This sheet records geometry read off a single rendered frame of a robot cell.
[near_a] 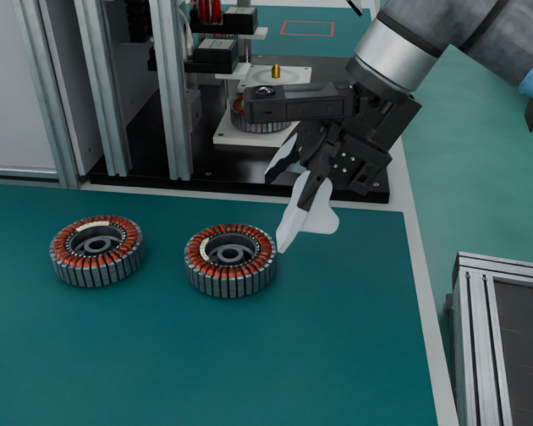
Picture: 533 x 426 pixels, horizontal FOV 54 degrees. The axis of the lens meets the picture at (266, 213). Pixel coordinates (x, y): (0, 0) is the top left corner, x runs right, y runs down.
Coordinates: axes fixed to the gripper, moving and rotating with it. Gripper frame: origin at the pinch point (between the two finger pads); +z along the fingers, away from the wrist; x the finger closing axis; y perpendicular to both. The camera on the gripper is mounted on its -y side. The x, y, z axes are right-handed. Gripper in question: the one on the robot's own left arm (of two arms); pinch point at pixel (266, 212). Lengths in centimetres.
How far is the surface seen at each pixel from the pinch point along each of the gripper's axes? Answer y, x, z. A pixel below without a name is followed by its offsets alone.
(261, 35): 2, 59, -6
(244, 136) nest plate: 1.9, 31.4, 4.7
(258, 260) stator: 1.2, -3.2, 4.6
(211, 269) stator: -3.6, -4.2, 7.3
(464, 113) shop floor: 157, 211, 6
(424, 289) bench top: 20.4, -5.8, -1.9
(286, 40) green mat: 18, 100, -1
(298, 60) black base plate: 16, 75, -2
